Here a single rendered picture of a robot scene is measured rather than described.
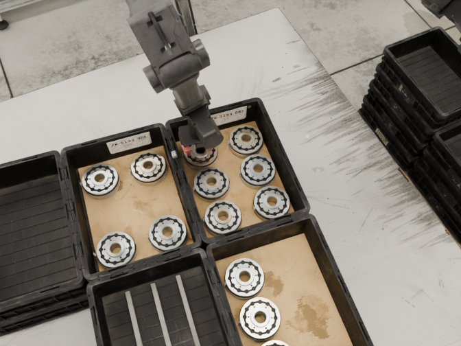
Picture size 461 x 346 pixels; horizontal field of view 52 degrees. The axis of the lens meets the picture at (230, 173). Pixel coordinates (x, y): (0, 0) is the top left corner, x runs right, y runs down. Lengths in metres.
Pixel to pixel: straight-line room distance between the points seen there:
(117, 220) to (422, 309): 0.90
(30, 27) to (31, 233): 1.94
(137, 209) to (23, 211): 0.32
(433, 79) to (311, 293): 1.26
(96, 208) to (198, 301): 0.40
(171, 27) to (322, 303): 0.81
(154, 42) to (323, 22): 2.33
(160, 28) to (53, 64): 2.16
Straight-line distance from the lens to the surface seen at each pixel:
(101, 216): 1.38
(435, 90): 2.20
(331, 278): 1.25
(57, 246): 1.38
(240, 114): 1.45
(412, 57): 2.29
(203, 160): 1.39
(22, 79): 2.90
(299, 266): 1.30
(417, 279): 1.52
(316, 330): 1.27
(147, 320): 1.27
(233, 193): 1.37
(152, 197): 1.38
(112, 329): 1.28
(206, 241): 1.20
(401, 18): 3.22
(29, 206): 1.46
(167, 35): 0.78
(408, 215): 1.59
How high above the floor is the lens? 2.06
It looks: 61 degrees down
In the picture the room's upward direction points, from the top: 2 degrees clockwise
